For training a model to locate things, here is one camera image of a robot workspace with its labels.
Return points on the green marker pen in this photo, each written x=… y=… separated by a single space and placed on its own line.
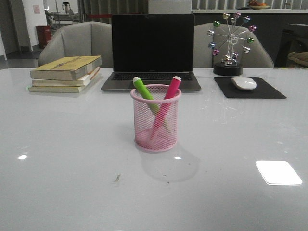
x=143 y=91

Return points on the pink marker pen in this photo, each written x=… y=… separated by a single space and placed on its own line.
x=164 y=108

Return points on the pink mesh pen holder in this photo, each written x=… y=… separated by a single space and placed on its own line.
x=144 y=119

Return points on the grey open laptop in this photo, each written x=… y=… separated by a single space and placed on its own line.
x=153 y=47

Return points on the middle cream book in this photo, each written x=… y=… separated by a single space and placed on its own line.
x=83 y=81

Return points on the right grey armchair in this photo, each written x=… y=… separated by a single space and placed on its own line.
x=250 y=56

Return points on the grey armchair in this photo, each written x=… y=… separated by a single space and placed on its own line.
x=250 y=56
x=83 y=39

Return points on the top yellow book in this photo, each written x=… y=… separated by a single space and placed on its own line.
x=67 y=68

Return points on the yellow book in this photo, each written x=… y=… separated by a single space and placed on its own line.
x=56 y=89
x=67 y=68

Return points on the white computer mouse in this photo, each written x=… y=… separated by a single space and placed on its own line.
x=244 y=83

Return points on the ferris wheel desk ornament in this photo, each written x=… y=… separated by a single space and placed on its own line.
x=229 y=65

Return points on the left grey armchair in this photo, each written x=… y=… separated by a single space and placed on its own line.
x=83 y=39

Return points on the white box behind laptop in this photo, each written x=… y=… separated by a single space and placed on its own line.
x=169 y=7

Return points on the black mouse pad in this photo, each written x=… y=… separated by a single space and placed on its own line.
x=263 y=90

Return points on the bottom yellow book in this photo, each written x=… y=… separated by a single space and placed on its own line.
x=56 y=89

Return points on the red bin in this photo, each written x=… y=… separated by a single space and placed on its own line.
x=44 y=35

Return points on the fruit bowl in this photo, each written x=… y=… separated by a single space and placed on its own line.
x=256 y=5

